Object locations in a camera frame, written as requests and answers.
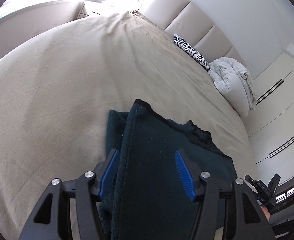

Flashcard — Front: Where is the dark teal knit sweater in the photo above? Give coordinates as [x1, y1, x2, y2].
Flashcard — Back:
[99, 99, 236, 239]

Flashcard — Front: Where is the right human hand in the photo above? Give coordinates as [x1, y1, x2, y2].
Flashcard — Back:
[260, 206, 271, 221]

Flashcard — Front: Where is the white wardrobe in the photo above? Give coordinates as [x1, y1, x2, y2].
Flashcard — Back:
[243, 53, 294, 184]

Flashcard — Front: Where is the beige bed sheet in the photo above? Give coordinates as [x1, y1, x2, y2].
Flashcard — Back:
[0, 12, 258, 239]

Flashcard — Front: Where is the white folded duvet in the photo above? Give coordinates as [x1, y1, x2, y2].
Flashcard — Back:
[208, 57, 258, 118]

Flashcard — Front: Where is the zebra print pillow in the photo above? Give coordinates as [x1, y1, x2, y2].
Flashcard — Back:
[173, 34, 210, 71]

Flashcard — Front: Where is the beige padded headboard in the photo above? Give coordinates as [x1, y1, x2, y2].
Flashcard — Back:
[138, 0, 245, 64]

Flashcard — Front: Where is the white nightstand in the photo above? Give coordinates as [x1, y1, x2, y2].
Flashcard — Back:
[76, 1, 103, 20]

